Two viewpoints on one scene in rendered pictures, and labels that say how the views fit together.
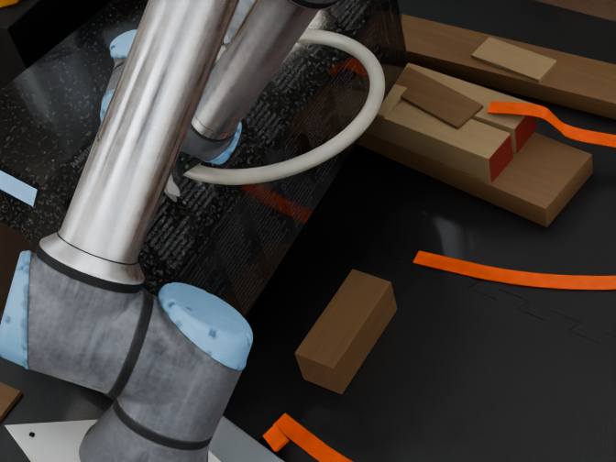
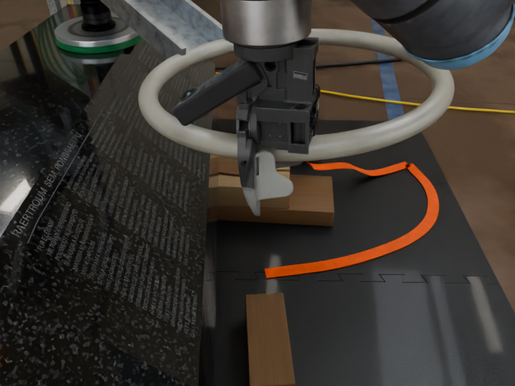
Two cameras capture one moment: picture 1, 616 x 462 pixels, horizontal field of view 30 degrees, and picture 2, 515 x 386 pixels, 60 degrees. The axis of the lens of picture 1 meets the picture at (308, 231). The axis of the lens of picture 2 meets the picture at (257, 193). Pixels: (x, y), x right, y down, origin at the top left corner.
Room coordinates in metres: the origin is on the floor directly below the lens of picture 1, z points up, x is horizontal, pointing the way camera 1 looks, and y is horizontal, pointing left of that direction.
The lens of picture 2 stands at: (1.38, 0.55, 1.26)
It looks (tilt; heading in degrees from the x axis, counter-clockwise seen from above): 39 degrees down; 312
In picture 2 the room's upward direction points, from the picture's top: straight up
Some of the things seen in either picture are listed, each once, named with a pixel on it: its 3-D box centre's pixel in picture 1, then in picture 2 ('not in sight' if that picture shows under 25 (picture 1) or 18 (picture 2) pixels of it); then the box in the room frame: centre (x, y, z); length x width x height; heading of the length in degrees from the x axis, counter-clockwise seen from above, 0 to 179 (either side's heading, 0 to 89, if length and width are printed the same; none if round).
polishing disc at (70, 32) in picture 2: not in sight; (100, 28); (2.44, -0.03, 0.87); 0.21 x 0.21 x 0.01
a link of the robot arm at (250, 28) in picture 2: not in sight; (267, 15); (1.69, 0.20, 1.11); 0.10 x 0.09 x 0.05; 117
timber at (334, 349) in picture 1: (346, 330); (267, 346); (1.86, -0.02, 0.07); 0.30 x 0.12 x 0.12; 136
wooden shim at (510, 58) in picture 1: (513, 59); not in sight; (2.67, -0.76, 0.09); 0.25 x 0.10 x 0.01; 37
